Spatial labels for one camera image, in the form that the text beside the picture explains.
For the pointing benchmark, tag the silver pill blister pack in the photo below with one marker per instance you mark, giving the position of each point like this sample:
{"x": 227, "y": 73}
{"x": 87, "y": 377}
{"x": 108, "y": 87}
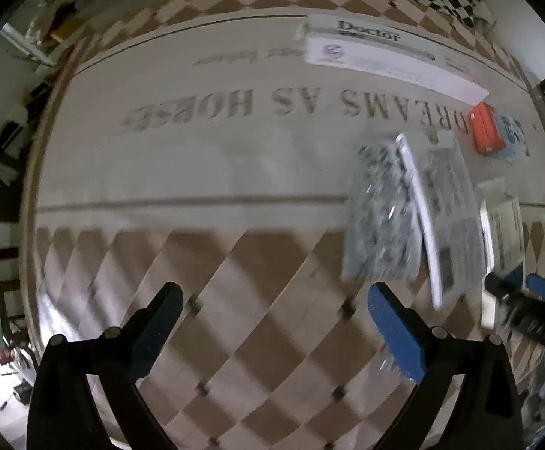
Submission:
{"x": 383, "y": 238}

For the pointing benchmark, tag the white open carton box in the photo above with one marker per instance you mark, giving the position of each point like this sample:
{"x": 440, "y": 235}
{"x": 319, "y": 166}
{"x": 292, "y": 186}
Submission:
{"x": 503, "y": 232}

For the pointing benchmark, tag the brown diamond pattern rug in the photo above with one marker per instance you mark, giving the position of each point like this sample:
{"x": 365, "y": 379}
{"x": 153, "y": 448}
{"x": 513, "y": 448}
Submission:
{"x": 191, "y": 142}

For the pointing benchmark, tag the white medicine box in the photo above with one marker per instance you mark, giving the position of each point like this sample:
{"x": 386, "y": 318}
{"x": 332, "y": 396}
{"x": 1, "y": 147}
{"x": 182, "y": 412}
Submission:
{"x": 448, "y": 211}

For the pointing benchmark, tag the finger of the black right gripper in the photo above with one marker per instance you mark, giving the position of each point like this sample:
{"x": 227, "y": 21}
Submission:
{"x": 525, "y": 314}

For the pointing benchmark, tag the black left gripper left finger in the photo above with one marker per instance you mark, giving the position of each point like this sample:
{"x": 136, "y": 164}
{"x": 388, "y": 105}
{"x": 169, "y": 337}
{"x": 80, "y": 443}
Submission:
{"x": 124, "y": 352}

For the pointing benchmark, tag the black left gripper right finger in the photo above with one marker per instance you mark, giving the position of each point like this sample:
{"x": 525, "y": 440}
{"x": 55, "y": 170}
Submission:
{"x": 422, "y": 351}

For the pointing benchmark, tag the white Doctor toothpaste box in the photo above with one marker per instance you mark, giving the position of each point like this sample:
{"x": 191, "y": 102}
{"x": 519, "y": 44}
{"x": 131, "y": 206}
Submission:
{"x": 356, "y": 44}

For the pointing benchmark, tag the orange blue small box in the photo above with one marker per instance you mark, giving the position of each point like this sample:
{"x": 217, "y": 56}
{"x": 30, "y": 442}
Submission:
{"x": 496, "y": 135}

